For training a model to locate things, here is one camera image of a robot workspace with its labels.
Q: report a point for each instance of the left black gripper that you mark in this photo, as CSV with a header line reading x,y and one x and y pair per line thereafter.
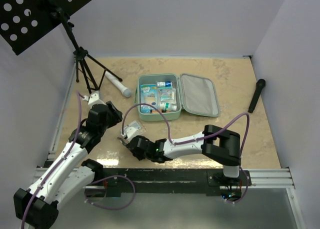
x,y
116,115

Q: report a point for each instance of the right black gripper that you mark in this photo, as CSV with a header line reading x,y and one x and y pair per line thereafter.
x,y
140,157

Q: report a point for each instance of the small clear plaster bag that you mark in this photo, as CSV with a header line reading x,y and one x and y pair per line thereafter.
x,y
137,125

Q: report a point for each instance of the brown medicine bottle orange cap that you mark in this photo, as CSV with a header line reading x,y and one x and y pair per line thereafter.
x,y
153,111

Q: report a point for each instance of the blue plaster packet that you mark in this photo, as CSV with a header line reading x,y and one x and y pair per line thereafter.
x,y
149,94

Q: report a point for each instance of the clear bottle green label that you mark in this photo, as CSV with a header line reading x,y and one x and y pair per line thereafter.
x,y
168,107

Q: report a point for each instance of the teal cotton swab bag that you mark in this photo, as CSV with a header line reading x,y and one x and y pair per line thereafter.
x,y
166,95

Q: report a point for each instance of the mint green medicine case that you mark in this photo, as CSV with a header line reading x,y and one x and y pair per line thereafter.
x,y
195,94

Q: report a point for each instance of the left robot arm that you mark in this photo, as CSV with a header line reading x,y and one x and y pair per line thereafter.
x,y
39,205

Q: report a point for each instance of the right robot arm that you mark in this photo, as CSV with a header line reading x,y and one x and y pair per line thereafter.
x,y
222,147

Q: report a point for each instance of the white microphone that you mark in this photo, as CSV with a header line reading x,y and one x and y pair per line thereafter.
x,y
125,91

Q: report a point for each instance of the black perforated music stand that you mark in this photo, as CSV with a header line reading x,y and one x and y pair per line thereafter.
x,y
24,22

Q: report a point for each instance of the black microphone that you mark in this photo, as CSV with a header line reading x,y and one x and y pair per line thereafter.
x,y
260,84

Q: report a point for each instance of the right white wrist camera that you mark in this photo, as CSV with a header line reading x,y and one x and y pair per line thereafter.
x,y
129,133

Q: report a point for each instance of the black base frame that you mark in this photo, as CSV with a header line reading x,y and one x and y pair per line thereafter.
x,y
206,181

